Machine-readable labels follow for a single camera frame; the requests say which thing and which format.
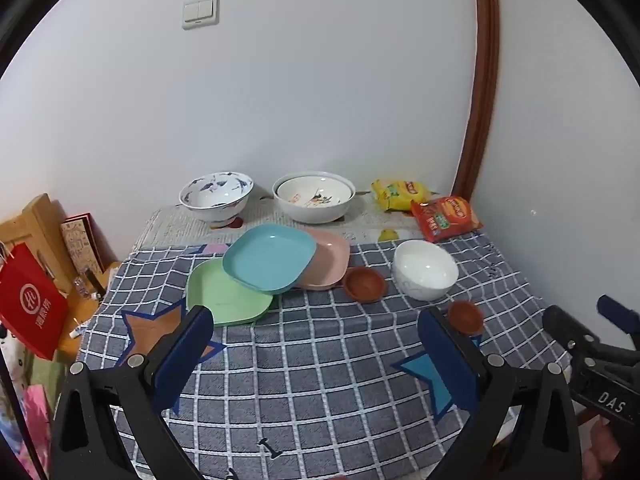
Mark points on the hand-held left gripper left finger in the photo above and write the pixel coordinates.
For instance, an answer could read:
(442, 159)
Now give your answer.
(185, 355)

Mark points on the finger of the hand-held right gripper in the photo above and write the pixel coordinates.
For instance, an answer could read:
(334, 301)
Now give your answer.
(565, 325)
(620, 312)

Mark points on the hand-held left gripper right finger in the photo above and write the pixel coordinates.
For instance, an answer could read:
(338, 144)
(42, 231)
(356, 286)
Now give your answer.
(450, 360)

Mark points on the small brown dish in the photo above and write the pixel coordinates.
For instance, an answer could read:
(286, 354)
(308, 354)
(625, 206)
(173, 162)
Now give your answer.
(365, 285)
(465, 316)

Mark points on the green plate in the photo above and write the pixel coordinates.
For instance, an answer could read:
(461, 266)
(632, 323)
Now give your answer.
(220, 300)

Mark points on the small plain white bowl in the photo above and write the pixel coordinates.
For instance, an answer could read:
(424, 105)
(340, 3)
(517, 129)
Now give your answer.
(425, 270)

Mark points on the teal plate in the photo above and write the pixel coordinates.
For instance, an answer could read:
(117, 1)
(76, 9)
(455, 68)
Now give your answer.
(265, 260)

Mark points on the pink plate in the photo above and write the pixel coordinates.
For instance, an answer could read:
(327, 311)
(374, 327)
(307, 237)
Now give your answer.
(327, 260)

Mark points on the grey checked star tablecloth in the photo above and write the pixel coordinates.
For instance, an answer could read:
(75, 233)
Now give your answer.
(310, 360)

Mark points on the white fruit print table cover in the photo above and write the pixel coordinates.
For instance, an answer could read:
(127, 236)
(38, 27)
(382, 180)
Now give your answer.
(170, 230)

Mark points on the red snack packet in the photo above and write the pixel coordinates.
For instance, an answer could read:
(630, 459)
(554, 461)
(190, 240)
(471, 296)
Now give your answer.
(445, 217)

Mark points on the blue patterned white bowl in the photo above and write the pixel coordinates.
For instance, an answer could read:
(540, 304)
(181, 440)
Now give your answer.
(215, 210)

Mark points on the patterned cardboard box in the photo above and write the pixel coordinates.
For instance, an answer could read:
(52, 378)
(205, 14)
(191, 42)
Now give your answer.
(77, 245)

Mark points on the red paper bag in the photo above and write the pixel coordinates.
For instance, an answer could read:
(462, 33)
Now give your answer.
(35, 305)

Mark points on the pink floral cloth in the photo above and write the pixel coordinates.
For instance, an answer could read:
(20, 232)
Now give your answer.
(35, 410)

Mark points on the yellow snack packet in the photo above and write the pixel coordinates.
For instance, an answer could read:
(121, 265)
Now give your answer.
(395, 195)

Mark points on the large plain white bowl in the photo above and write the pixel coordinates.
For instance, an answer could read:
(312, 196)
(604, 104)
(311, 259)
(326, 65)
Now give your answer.
(310, 215)

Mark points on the white bowl with printed inside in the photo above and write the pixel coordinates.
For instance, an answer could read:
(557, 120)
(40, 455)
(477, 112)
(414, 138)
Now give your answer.
(300, 192)

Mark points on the light wooden furniture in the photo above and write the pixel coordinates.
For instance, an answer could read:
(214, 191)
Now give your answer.
(35, 220)

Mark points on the brown wooden door frame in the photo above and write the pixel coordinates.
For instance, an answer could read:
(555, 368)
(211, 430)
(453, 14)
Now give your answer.
(482, 110)

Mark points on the white light switch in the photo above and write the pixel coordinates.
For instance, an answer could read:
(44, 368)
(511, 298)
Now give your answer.
(200, 10)

